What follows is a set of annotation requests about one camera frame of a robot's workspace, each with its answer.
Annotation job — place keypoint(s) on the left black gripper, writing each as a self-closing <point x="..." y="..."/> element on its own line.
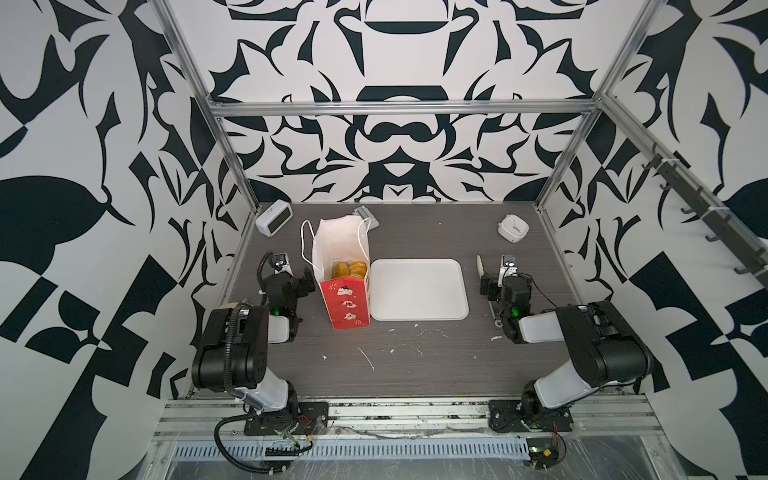
<point x="302" y="285"/>

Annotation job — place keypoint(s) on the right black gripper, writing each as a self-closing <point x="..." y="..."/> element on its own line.
<point x="491" y="285"/>

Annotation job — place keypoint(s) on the red white paper bag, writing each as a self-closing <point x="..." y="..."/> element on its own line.
<point x="339" y="259"/>

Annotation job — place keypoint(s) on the fake bagel bread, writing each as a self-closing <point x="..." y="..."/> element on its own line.
<point x="358" y="270"/>

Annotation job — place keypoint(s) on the long striped fake bread loaf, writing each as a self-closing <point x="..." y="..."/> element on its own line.
<point x="340" y="270"/>

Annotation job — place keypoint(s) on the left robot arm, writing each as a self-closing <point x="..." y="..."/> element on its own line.
<point x="232" y="358"/>

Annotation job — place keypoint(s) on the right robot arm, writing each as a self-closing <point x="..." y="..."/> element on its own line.
<point x="604" y="351"/>

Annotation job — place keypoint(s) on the white round timer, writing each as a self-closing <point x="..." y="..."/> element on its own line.
<point x="513" y="228"/>

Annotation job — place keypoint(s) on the white digital clock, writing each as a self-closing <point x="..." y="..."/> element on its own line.
<point x="274" y="218"/>

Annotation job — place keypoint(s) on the white plastic tray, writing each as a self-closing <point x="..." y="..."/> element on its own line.
<point x="417" y="290"/>

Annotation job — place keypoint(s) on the small grey white device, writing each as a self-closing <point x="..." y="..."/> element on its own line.
<point x="368" y="219"/>

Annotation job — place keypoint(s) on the small circuit board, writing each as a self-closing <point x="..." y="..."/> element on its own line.
<point x="546" y="454"/>

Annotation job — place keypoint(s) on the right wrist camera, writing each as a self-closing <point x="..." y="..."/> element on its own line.
<point x="508" y="266"/>

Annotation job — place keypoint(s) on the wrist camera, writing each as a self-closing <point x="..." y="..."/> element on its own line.
<point x="508" y="266"/>
<point x="280" y="263"/>

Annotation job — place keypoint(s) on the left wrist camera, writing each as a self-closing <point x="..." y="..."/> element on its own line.
<point x="280" y="263"/>

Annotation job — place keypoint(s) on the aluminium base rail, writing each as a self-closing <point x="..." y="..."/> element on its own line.
<point x="388" y="428"/>

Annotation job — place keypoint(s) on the wall hook rail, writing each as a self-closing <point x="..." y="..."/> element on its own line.
<point x="701" y="204"/>

